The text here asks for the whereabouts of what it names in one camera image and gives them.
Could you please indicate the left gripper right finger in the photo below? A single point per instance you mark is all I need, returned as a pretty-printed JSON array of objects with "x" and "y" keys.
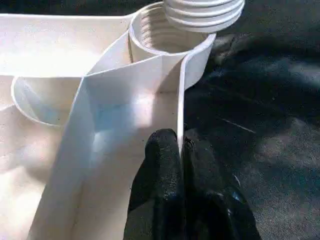
[{"x": 215, "y": 195}]

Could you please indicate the black mat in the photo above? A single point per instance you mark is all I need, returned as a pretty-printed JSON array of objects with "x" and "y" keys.
[{"x": 262, "y": 112}]

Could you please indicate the white plastic table top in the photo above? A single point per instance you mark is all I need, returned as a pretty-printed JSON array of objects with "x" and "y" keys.
[{"x": 62, "y": 50}]

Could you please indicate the white plastic table leg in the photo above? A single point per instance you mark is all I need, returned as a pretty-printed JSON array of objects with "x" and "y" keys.
[{"x": 205, "y": 15}]

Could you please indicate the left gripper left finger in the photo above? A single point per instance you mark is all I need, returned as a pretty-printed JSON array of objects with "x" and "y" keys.
[{"x": 160, "y": 180}]

